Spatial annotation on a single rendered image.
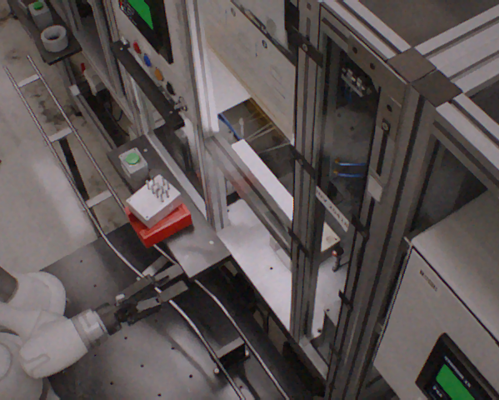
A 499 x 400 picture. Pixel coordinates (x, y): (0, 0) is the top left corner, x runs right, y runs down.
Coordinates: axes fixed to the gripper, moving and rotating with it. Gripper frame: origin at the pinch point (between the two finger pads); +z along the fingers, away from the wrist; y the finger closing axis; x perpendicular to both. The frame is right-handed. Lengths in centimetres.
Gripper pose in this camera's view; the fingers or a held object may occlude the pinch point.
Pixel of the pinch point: (173, 282)
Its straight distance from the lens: 167.6
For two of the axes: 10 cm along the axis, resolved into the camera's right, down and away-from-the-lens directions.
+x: -5.4, -6.8, 5.0
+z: 8.4, -4.6, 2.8
